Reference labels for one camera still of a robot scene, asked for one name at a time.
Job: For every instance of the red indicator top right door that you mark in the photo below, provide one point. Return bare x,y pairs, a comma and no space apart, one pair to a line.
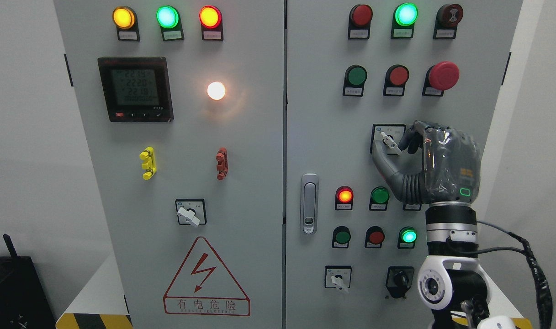
359,25

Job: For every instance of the red push button upper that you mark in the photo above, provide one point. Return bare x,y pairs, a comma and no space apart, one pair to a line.
395,81

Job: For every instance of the red push button lower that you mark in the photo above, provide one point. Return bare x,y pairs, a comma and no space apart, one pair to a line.
374,237

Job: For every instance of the gray left door rotary switch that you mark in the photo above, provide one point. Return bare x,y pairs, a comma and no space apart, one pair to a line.
191,211

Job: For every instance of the digital power meter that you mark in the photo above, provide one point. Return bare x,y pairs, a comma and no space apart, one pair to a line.
136,89

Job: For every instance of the yellow indicator light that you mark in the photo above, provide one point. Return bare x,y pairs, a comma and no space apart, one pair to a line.
126,23

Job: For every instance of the red push button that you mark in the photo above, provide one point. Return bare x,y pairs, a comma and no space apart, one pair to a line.
374,237
395,81

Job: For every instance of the electric hazard warning sticker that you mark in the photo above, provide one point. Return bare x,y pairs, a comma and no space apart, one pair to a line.
204,286

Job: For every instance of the green indicator light left door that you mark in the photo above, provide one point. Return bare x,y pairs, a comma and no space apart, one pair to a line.
169,21

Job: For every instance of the green push button upper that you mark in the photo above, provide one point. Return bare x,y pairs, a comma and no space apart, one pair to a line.
354,80

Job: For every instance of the green indicator top right door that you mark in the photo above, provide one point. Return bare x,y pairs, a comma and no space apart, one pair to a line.
403,21

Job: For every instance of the gray robotic right hand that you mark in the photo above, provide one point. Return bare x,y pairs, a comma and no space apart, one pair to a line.
451,165

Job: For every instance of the lit red indicator middle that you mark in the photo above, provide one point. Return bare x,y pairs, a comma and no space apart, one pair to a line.
344,198

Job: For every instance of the gray electrical cabinet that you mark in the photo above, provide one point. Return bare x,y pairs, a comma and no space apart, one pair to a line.
283,64

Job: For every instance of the white glowing lamp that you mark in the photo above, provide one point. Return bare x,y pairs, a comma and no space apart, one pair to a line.
216,90

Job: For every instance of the black box with antenna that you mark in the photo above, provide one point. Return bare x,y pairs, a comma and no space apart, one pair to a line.
23,303

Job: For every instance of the yellow terminal connector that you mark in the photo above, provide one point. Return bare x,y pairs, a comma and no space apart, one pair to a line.
147,156

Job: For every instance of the dark red buzzer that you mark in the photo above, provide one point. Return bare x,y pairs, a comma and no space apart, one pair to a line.
447,20

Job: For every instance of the lit green push button lower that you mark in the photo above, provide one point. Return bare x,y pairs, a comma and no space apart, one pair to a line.
406,238

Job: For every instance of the silver door handle lock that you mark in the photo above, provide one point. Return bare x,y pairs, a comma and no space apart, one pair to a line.
309,202

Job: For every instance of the green indicator middle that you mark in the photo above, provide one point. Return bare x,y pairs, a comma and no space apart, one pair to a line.
379,199

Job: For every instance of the black key selector switch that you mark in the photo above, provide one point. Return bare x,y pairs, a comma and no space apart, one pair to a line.
399,280

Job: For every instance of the red indicator light left door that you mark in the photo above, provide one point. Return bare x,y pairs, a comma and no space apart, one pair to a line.
210,18

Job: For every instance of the red terminal connector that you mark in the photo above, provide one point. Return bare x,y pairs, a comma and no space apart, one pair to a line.
222,163

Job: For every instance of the red emergency stop button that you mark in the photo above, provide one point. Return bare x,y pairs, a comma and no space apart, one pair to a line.
440,78

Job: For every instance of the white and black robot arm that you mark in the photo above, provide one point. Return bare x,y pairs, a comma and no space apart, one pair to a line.
451,281

